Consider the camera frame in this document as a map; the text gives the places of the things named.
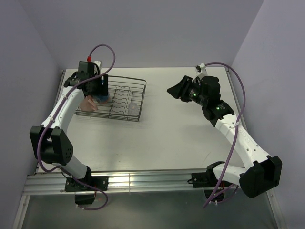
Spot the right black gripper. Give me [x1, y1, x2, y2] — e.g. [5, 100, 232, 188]
[166, 75, 207, 106]

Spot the blue mug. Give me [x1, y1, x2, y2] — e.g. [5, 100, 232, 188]
[93, 95, 109, 104]

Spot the pink mug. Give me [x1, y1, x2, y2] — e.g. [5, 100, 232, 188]
[79, 95, 98, 112]

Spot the dark wire dish rack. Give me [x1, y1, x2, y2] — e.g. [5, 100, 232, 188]
[75, 75, 147, 122]

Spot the clear glass cup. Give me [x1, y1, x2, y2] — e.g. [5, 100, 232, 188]
[128, 102, 139, 116]

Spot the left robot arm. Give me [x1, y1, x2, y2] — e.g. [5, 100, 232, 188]
[30, 60, 108, 190]

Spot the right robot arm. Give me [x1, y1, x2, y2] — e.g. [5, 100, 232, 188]
[167, 76, 282, 198]

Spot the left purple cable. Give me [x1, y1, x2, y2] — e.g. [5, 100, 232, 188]
[37, 43, 116, 173]

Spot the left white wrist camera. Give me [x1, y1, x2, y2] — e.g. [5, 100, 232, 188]
[87, 56, 102, 72]

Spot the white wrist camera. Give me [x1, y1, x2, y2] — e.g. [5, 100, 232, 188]
[195, 63, 208, 80]
[87, 56, 102, 72]

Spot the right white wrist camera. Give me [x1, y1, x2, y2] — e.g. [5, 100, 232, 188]
[195, 63, 208, 80]

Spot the aluminium rail frame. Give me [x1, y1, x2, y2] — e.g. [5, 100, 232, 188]
[23, 167, 275, 194]

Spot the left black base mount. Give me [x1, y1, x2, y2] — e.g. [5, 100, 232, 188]
[64, 176, 109, 192]

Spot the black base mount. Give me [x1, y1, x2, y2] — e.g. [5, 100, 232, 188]
[64, 176, 109, 192]
[188, 172, 235, 189]

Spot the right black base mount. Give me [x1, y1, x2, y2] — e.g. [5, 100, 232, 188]
[188, 172, 235, 189]

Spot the purple cable under table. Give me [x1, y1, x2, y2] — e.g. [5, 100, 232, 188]
[75, 183, 109, 211]

